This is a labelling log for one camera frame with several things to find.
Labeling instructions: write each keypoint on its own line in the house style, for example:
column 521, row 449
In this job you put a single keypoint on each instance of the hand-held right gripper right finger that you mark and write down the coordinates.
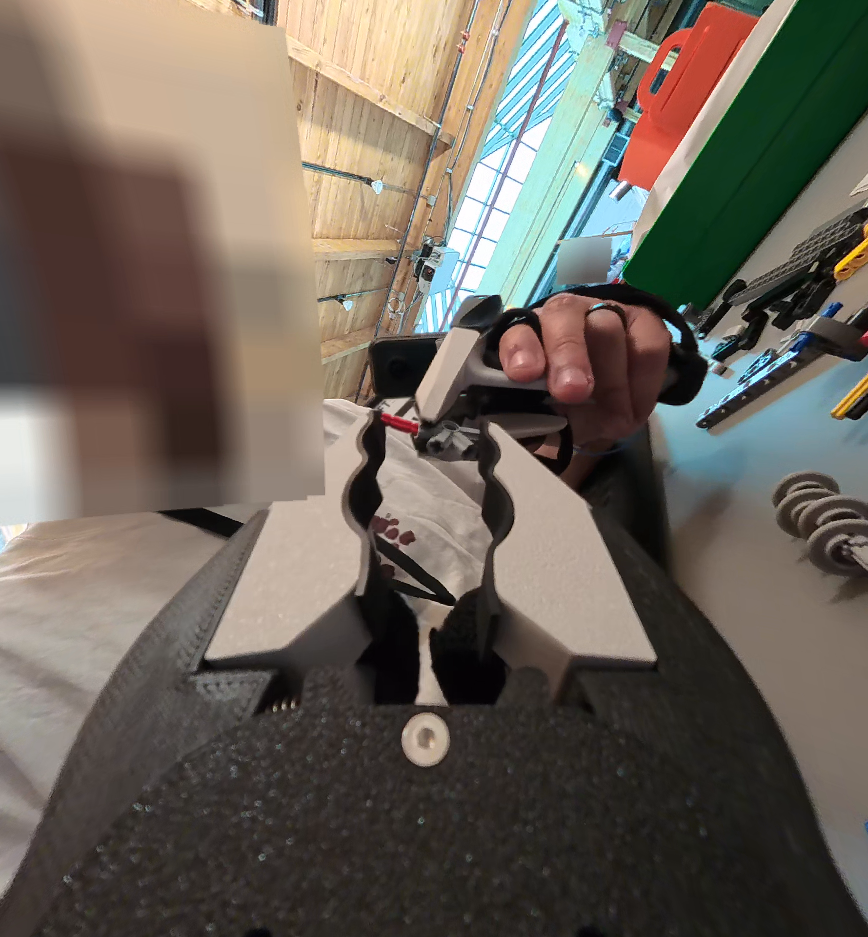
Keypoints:
column 573, row 585

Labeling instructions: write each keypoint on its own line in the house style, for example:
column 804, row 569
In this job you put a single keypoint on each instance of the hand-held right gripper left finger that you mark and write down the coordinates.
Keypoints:
column 287, row 578

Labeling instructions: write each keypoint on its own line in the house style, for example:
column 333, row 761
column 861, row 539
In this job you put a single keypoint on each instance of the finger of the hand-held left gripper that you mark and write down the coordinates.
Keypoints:
column 529, row 426
column 445, row 370

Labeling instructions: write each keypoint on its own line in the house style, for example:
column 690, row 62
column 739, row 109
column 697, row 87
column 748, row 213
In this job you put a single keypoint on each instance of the red lego pin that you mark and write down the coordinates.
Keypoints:
column 398, row 423

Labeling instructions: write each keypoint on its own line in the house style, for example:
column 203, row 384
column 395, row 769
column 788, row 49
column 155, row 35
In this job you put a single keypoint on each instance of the grey three-branch lego connector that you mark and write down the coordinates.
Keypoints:
column 445, row 439

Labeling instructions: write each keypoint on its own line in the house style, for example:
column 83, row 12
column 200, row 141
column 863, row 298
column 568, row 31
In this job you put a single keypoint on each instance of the grey lego pulley disc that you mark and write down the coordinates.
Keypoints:
column 836, row 549
column 814, row 506
column 800, row 487
column 836, row 523

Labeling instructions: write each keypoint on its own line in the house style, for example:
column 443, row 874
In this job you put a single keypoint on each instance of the pile of lego pieces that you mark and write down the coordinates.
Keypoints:
column 785, row 293

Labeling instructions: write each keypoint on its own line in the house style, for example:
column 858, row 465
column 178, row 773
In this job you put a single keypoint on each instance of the small black blue lego assembly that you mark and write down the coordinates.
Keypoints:
column 829, row 333

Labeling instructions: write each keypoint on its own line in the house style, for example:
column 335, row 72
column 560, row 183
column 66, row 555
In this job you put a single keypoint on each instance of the person's left hand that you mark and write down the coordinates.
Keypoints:
column 617, row 351

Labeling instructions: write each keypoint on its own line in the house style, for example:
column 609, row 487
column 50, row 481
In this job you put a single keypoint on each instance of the blue wristband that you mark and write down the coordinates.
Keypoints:
column 609, row 448

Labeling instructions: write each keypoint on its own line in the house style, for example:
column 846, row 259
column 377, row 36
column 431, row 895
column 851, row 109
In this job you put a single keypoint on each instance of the white printed shirt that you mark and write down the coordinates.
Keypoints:
column 75, row 622

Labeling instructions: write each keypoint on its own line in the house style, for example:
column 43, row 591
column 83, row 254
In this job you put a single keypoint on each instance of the large paned window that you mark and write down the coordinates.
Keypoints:
column 507, row 161

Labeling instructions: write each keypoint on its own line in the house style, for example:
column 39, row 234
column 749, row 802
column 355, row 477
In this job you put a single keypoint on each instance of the green plastic bin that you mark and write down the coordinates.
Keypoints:
column 756, row 168

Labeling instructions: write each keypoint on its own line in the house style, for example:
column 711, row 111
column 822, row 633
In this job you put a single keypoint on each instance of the red plastic crate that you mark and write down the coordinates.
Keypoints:
column 682, row 95

